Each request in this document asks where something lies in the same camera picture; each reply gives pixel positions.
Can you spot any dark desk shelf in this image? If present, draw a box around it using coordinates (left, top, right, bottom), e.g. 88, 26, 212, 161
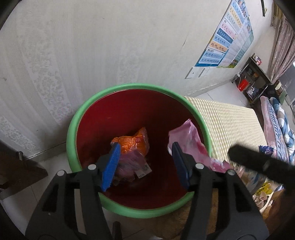
238, 56, 272, 105

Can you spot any window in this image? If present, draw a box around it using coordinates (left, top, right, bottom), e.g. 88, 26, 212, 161
279, 62, 295, 104

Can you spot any blue white checked quilt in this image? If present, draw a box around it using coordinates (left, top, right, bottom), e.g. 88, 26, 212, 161
270, 97, 295, 148

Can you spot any red bag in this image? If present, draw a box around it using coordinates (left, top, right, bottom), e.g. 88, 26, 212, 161
238, 78, 250, 91

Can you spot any light blue wrapper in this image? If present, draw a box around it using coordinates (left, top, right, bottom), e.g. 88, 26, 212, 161
240, 169, 268, 188

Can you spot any pink patterned curtain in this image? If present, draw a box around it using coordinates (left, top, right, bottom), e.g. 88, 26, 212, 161
268, 14, 295, 81

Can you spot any pale purple wrapper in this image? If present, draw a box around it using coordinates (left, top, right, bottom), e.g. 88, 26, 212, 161
114, 151, 152, 185

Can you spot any red bin with green rim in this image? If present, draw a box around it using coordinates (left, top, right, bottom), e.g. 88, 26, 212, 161
66, 83, 212, 218

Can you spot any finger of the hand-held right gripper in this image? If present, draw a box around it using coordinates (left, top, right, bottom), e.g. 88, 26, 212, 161
228, 144, 295, 187

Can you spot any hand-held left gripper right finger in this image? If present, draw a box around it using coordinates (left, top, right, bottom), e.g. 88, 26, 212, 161
172, 142, 270, 240

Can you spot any blue snack wrapper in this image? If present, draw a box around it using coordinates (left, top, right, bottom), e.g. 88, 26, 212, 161
258, 145, 273, 158

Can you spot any white blank wall plate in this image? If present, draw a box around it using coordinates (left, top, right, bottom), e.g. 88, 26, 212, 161
186, 68, 199, 79

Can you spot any orange plastic wrapper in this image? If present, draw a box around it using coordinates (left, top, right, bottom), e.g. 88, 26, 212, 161
111, 126, 150, 157

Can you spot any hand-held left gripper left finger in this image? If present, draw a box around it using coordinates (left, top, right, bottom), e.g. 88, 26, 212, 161
25, 143, 121, 240

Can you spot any yellow checkered table cloth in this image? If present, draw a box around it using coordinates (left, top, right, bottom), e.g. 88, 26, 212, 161
184, 96, 265, 167

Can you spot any pink plastic wrapper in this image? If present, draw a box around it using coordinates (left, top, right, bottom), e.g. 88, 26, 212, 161
167, 119, 231, 172

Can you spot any rainbow letter wall poster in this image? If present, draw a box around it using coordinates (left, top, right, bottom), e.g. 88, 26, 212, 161
195, 0, 250, 67

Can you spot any pale grid wall poster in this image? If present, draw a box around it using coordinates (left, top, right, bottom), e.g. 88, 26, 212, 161
218, 16, 254, 68

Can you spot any long yellow wrapper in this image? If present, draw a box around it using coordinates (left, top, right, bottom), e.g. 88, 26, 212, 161
252, 181, 277, 196

